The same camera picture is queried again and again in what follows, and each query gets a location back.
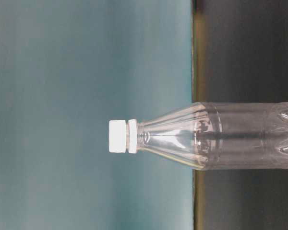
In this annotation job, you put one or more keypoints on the white bottle cap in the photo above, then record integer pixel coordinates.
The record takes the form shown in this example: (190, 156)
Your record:
(117, 136)

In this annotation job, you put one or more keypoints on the clear plastic bottle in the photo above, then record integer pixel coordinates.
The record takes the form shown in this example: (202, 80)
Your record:
(217, 136)

